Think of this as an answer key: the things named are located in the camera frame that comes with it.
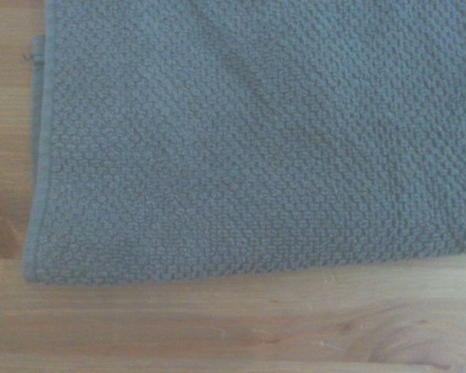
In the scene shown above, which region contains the grey textured towel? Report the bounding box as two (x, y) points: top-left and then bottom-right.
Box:
(22, 0), (466, 284)

